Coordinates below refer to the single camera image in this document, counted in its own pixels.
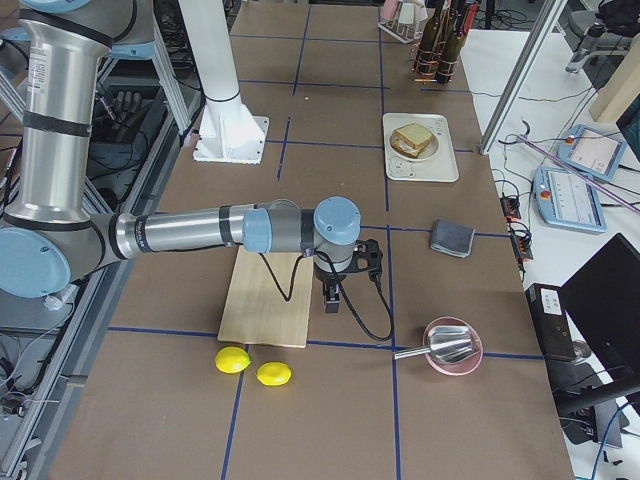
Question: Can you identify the black monitor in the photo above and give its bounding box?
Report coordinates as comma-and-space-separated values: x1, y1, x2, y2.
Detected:
555, 232, 640, 417

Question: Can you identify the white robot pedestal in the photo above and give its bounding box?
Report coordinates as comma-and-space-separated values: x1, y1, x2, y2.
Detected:
179, 0, 269, 165

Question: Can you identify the yellow lemon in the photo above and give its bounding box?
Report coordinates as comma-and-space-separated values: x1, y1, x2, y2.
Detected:
256, 362, 292, 387
214, 346, 251, 374

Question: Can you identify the wooden cutting board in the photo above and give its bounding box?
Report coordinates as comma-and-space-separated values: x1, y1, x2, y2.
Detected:
218, 248, 313, 348

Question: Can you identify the black computer box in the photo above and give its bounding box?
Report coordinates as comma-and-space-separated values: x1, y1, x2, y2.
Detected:
525, 283, 576, 362

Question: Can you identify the white bear tray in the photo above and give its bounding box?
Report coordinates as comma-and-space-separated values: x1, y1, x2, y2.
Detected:
382, 113, 459, 183

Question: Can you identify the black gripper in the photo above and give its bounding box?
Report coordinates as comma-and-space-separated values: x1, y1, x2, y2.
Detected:
314, 239, 383, 314

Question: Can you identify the metal scoop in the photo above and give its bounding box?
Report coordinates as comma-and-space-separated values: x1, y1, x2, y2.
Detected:
394, 325, 479, 365

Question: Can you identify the aluminium frame post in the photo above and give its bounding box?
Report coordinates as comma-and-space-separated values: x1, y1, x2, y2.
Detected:
479, 0, 568, 155

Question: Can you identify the right yellow lemon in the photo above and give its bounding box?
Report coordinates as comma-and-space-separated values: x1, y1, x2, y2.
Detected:
256, 362, 292, 387

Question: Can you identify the blue teach pendant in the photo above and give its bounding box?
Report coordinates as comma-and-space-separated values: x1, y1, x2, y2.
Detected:
557, 124, 627, 182
533, 167, 607, 234

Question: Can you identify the dark wine bottle rear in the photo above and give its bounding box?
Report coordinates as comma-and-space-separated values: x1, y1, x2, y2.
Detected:
414, 0, 450, 79

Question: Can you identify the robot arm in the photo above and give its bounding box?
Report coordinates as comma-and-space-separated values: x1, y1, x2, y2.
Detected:
1, 1, 382, 313

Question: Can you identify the copper wire bottle rack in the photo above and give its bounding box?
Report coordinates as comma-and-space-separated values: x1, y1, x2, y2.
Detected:
412, 42, 460, 84

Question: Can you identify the white dish rack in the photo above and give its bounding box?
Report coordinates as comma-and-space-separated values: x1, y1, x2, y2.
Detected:
378, 0, 428, 44

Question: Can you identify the grey folded cloth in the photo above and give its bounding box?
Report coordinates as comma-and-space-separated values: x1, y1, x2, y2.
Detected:
430, 219, 476, 258

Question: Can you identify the bread slice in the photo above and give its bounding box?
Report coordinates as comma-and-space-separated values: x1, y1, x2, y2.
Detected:
391, 123, 433, 149
391, 141, 434, 161

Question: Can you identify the blue teach pendant far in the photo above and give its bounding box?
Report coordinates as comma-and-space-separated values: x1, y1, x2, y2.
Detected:
557, 124, 627, 182

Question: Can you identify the white plate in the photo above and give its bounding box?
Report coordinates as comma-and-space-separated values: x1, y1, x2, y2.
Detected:
389, 123, 439, 161

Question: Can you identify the pink bowl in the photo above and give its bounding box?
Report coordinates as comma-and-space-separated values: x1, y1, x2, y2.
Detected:
423, 317, 484, 376

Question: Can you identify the blue teach pendant near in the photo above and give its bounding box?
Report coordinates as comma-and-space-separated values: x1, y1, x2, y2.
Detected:
533, 167, 607, 234

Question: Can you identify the left yellow lemon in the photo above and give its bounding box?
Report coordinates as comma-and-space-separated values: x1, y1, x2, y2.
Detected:
214, 346, 251, 374

